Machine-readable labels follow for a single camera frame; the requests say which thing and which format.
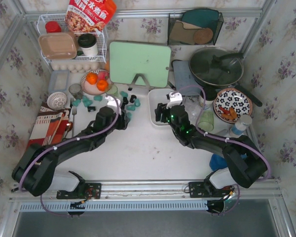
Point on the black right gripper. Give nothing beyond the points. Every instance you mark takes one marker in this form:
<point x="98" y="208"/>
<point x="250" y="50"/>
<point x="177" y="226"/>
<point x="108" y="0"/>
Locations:
<point x="160" y="113"/>

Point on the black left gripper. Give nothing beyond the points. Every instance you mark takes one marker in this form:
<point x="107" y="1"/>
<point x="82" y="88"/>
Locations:
<point x="123" y="118"/>

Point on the white storage basket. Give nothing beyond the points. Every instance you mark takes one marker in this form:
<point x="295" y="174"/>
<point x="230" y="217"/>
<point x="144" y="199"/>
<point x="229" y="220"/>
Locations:
<point x="163" y="96"/>

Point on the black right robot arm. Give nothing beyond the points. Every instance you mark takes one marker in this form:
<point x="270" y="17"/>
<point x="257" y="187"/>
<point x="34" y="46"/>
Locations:
<point x="245" y="163"/>

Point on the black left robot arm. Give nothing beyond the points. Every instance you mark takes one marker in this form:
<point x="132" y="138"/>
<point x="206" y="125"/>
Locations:
<point x="36" y="168"/>

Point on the white coffee cup black lid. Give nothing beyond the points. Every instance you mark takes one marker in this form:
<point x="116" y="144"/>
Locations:
<point x="88" y="43"/>

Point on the green translucent cup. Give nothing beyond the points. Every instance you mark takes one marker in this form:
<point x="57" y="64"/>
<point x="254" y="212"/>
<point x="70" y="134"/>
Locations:
<point x="113" y="90"/>

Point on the grey blue rectangular tray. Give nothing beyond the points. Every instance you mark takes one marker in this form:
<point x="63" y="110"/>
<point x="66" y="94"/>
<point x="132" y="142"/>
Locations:
<point x="184" y="79"/>

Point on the pink fruit plate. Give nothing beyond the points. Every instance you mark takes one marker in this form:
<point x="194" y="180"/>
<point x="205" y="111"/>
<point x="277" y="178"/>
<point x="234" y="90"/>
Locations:
<point x="96" y="82"/>

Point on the green cup right side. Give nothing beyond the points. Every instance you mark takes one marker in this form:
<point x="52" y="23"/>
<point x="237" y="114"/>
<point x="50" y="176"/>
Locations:
<point x="206" y="121"/>

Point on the grey glass cup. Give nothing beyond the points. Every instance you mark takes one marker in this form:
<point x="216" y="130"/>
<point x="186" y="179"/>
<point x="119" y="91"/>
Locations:
<point x="76" y="91"/>

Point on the green cutting board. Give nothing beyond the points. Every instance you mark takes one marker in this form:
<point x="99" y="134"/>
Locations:
<point x="127" y="59"/>

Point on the egg carton tray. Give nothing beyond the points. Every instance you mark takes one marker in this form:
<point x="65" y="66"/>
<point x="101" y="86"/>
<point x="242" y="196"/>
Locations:
<point x="77" y="67"/>

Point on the floral patterned plate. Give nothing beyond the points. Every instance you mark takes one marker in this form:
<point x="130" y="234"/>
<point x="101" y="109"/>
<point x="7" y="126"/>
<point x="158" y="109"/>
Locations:
<point x="230" y="104"/>

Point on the white round strainer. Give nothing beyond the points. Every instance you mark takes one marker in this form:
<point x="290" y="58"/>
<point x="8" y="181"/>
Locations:
<point x="57" y="100"/>

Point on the black frying pan with lid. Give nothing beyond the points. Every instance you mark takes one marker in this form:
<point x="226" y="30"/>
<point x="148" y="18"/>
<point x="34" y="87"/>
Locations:
<point x="217" y="67"/>

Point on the blue sponge cloth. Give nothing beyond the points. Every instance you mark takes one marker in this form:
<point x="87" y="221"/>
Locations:
<point x="217" y="162"/>

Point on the striped red cloth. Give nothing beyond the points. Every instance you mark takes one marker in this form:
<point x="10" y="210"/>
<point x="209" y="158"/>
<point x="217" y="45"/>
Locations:
<point x="49" y="126"/>

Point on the clear lidded container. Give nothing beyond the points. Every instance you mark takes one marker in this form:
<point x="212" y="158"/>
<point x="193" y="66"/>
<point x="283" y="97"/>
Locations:
<point x="58" y="81"/>

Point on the white bottle blue label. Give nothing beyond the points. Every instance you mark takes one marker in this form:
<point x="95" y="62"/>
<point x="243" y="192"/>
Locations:
<point x="240" y="126"/>

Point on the round cork coaster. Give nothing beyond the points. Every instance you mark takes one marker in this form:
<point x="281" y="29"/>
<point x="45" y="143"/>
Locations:
<point x="203" y="36"/>

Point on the black mesh organizer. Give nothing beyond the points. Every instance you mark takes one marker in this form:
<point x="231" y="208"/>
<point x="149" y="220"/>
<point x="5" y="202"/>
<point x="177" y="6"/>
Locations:
<point x="181" y="30"/>

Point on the brown square container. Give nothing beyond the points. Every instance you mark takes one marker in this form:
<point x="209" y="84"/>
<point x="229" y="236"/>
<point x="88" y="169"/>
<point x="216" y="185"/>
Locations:
<point x="58" y="46"/>

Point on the red snack bag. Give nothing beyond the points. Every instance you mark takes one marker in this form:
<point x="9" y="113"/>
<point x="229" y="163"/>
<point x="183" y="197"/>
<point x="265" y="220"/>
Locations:
<point x="84" y="16"/>

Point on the red jar lid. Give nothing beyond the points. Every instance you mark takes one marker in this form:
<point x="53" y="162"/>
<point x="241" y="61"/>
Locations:
<point x="52" y="27"/>

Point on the white wire rack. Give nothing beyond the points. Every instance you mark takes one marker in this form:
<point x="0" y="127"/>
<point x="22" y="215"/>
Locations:
<point x="102" y="39"/>

